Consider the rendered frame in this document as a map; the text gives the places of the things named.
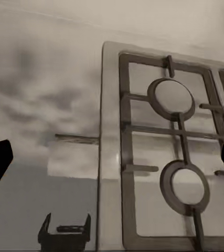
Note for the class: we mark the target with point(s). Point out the burner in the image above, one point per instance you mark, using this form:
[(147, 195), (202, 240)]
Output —
[(161, 176)]

